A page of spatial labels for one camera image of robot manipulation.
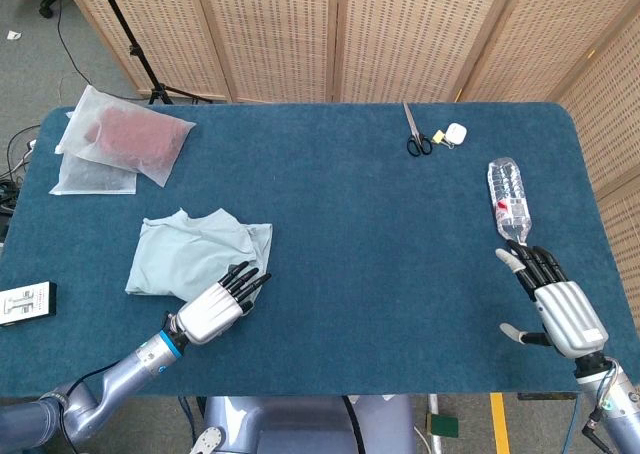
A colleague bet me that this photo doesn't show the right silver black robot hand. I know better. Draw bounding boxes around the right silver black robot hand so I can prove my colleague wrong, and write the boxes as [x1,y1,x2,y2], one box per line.
[495,239,610,359]

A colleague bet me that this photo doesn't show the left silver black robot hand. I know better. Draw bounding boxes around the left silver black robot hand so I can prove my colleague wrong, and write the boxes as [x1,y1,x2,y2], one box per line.
[175,260,273,346]

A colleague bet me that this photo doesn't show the light green t-shirt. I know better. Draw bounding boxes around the light green t-shirt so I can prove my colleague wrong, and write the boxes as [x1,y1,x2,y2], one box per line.
[124,207,274,305]

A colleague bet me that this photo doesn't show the small black white box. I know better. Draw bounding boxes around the small black white box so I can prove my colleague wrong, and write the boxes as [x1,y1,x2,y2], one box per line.
[0,281,58,328]

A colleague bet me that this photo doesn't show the yellow floor tape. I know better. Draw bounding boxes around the yellow floor tape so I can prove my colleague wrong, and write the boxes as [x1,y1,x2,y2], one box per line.
[489,392,512,454]

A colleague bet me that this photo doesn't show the clear plastic water bottle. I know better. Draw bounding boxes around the clear plastic water bottle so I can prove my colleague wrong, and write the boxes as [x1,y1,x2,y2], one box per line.
[487,156,532,248]

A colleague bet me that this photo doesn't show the blue-grey robot torso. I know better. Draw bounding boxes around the blue-grey robot torso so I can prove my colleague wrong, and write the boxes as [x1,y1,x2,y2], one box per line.
[202,395,417,454]

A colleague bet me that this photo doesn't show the green block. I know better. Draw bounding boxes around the green block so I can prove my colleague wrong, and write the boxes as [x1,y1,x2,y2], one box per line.
[430,413,460,439]

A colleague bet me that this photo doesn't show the frosted bag with dark garment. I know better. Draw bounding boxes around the frosted bag with dark garment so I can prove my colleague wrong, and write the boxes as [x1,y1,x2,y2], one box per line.
[48,153,137,196]

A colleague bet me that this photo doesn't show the metal table leg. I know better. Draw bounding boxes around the metal table leg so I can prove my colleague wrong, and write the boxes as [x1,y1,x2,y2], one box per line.
[427,394,444,454]

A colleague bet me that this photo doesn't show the frosted bag with red garment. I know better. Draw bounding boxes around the frosted bag with red garment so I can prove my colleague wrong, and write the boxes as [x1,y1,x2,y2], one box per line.
[54,84,197,189]

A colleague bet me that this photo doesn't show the blue carpeted table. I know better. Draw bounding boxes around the blue carpeted table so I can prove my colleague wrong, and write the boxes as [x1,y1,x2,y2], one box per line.
[0,102,640,399]

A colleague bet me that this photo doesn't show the black tripod stand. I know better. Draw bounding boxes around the black tripod stand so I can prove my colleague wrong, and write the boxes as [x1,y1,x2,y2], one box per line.
[92,0,214,106]

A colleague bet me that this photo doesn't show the blue cable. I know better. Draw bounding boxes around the blue cable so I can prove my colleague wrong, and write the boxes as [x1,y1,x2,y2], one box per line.
[178,396,201,448]

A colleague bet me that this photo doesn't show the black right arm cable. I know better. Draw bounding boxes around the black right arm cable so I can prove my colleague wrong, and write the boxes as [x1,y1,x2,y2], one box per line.
[581,413,621,454]

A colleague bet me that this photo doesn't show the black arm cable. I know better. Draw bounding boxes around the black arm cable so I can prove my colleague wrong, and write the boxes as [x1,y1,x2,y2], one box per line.
[57,362,119,454]
[581,413,621,454]

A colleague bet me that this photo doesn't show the white perforated bracket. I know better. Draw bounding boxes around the white perforated bracket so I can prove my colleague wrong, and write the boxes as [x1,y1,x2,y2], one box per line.
[188,426,227,454]

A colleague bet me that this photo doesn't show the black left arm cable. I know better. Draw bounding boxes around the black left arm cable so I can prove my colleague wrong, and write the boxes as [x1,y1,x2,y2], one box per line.
[57,362,119,454]

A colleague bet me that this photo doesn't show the black torso cable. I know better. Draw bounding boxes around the black torso cable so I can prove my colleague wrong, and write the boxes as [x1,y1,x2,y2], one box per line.
[341,396,365,454]

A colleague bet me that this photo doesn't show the tangled floor cables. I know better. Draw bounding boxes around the tangled floor cables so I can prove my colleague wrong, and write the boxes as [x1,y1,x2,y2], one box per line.
[0,123,41,215]

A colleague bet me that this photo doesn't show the black-handled scissors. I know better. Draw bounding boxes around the black-handled scissors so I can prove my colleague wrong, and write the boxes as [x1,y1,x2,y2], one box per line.
[402,101,433,157]

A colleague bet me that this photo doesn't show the black floor cable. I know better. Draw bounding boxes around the black floor cable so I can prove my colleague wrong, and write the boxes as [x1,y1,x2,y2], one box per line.
[55,0,151,101]

